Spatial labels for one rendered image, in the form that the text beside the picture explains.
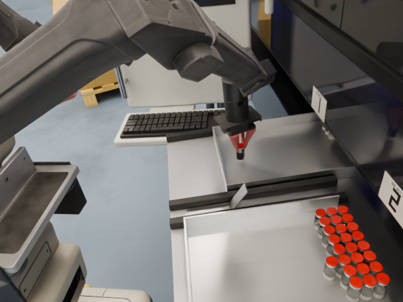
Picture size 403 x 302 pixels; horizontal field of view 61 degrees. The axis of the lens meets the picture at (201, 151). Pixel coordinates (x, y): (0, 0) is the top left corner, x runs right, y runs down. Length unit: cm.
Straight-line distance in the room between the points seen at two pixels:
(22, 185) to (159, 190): 151
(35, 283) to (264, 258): 51
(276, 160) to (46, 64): 71
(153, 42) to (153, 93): 107
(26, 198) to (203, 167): 43
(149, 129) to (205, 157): 33
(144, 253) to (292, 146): 115
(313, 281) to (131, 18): 56
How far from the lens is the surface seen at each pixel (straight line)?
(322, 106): 88
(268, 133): 103
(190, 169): 92
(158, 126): 122
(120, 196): 224
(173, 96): 136
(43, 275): 92
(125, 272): 186
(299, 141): 100
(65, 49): 31
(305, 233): 76
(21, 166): 76
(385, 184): 68
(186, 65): 35
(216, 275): 70
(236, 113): 80
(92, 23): 30
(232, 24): 124
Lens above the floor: 147
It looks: 37 degrees down
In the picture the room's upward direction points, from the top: 8 degrees counter-clockwise
